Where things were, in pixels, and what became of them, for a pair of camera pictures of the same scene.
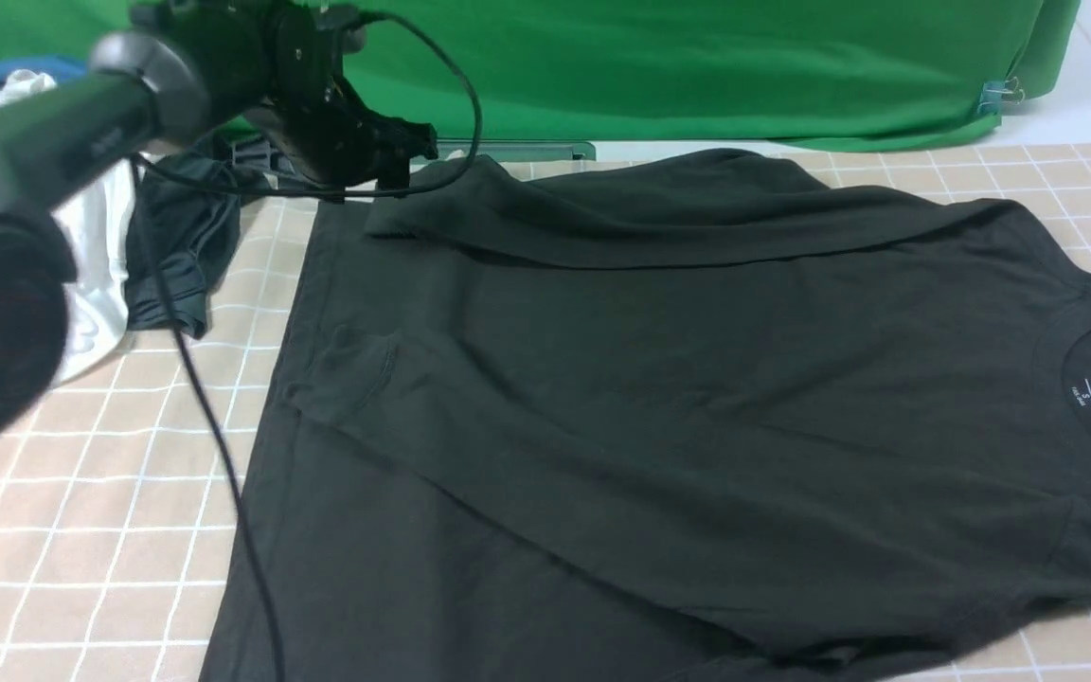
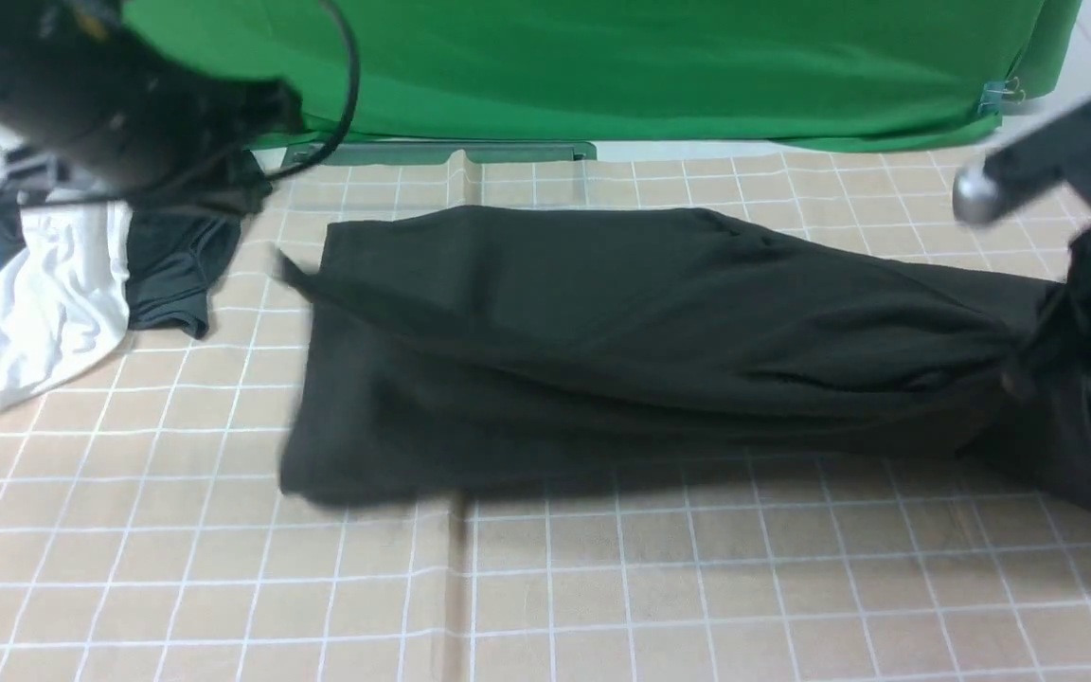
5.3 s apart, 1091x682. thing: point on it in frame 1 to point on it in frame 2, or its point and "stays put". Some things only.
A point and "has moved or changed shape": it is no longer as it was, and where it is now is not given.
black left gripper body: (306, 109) to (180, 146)
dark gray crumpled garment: (184, 214) stays put
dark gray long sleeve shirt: (683, 416) has moved or changed shape
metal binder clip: (995, 93) stays put
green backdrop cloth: (835, 75) stays put
